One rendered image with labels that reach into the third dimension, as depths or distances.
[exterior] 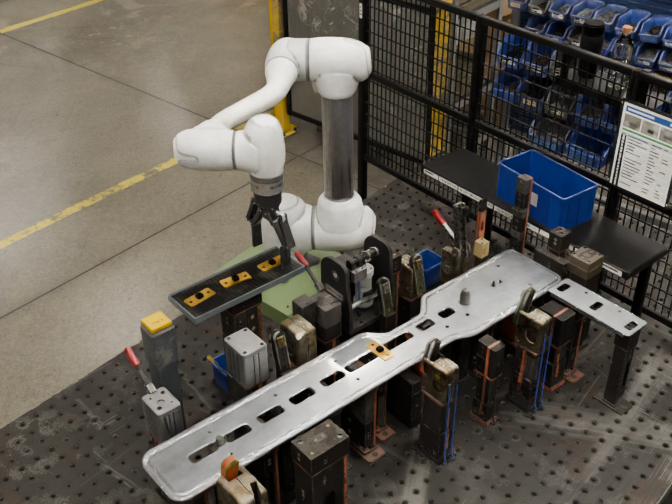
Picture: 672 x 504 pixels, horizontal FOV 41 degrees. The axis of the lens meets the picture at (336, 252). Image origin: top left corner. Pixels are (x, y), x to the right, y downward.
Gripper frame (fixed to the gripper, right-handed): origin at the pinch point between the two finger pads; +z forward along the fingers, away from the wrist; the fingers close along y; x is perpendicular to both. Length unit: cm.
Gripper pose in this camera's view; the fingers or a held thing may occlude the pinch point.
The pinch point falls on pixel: (271, 251)
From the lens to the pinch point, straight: 251.7
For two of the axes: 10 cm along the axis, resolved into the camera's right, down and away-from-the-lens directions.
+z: 0.1, 8.2, 5.7
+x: 7.7, -3.7, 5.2
